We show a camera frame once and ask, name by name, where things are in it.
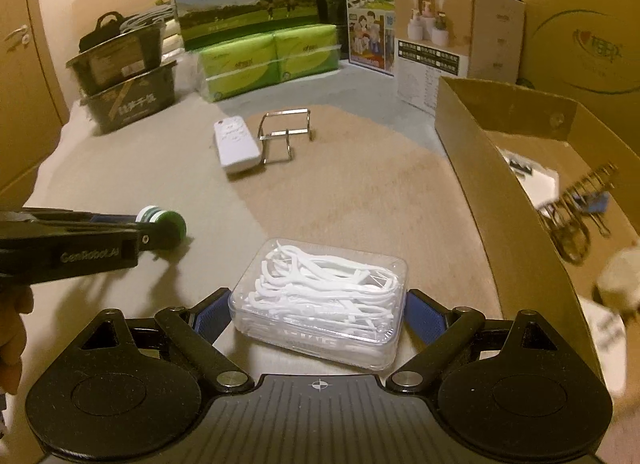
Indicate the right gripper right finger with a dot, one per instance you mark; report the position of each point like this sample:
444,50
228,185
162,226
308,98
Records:
445,332

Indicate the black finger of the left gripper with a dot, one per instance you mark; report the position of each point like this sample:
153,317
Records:
161,236

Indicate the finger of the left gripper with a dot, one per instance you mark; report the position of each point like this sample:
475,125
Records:
48,214

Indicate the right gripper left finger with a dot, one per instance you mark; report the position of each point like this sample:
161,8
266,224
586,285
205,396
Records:
194,331

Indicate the green white tape roll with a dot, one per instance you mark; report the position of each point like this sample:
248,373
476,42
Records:
153,214

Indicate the clear floss pick box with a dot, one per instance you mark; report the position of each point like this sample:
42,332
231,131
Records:
335,304

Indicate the white remote control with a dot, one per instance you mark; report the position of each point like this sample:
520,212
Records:
236,146

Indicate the chrome wire holder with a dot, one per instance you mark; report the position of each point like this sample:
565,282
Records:
285,134

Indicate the white card box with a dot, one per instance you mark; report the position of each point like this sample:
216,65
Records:
540,184

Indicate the beige tape measure roll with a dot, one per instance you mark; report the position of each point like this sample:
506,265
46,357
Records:
618,282

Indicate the blue binder clip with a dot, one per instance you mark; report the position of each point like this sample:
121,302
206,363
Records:
595,210

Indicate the person left hand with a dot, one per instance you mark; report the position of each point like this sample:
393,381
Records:
16,302

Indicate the wooden door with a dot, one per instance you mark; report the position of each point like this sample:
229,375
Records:
33,109

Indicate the lower dark storage basket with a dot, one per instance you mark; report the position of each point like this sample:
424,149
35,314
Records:
133,99

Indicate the dark storage basket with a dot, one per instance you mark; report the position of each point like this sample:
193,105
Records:
133,99
119,59

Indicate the upper dark storage basket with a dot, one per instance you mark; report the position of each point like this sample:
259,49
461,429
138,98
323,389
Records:
119,59

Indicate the green tissue pack bundle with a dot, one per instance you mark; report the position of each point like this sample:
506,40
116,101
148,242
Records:
256,61

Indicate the black laptop bag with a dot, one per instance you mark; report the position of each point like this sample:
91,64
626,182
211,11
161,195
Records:
107,27

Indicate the shallow cardboard tray box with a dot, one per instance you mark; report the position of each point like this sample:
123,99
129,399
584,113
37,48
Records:
515,150

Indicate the white humidifier product box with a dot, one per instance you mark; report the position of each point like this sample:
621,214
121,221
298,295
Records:
468,39

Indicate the large brown cardboard box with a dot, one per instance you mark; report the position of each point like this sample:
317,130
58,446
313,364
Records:
587,50

